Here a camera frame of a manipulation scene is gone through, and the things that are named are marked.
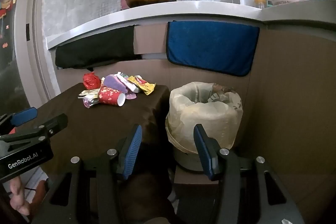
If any person's left hand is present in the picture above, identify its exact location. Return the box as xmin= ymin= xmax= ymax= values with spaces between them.
xmin=9 ymin=176 xmax=30 ymax=215

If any grey door frame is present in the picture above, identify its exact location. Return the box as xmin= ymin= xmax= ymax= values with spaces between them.
xmin=14 ymin=0 xmax=63 ymax=109

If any white kitchen counter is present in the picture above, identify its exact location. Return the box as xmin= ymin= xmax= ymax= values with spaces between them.
xmin=46 ymin=0 xmax=336 ymax=51

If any red crumpled wrapper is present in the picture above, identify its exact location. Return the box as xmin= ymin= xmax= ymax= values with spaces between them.
xmin=83 ymin=72 xmax=102 ymax=89

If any cream printed wrapper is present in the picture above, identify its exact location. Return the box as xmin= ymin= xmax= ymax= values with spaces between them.
xmin=78 ymin=89 xmax=100 ymax=99

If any red paper cup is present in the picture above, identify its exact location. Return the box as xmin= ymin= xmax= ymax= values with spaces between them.
xmin=98 ymin=85 xmax=126 ymax=107

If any yellow snack wrapper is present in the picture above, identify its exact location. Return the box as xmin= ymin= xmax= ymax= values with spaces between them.
xmin=127 ymin=76 xmax=156 ymax=96

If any waste bin with plastic liner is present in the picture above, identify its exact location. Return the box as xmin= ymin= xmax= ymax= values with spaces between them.
xmin=165 ymin=81 xmax=243 ymax=172

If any silver pink wrapper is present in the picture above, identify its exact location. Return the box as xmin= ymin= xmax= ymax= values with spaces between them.
xmin=83 ymin=97 xmax=101 ymax=108

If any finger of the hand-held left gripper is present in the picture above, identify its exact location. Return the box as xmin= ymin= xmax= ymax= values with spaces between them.
xmin=0 ymin=113 xmax=69 ymax=143
xmin=0 ymin=107 xmax=38 ymax=135

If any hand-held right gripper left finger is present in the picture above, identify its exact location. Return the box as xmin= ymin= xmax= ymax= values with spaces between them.
xmin=31 ymin=124 xmax=143 ymax=224

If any dark glass door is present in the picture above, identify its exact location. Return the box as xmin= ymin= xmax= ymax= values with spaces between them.
xmin=0 ymin=0 xmax=30 ymax=111

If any purple packet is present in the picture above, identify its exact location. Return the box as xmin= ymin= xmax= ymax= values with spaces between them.
xmin=102 ymin=74 xmax=129 ymax=94

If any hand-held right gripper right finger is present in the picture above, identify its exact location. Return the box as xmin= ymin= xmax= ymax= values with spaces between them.
xmin=194 ymin=124 xmax=305 ymax=224

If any red window decoration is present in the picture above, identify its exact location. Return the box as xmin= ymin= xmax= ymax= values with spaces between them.
xmin=0 ymin=0 xmax=17 ymax=20

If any blue cloth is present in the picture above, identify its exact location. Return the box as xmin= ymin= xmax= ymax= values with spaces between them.
xmin=166 ymin=21 xmax=260 ymax=77

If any white packet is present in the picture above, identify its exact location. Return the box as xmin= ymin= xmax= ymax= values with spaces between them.
xmin=117 ymin=72 xmax=141 ymax=93

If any black cloth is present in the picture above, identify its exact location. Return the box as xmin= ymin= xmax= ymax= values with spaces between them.
xmin=55 ymin=25 xmax=142 ymax=70

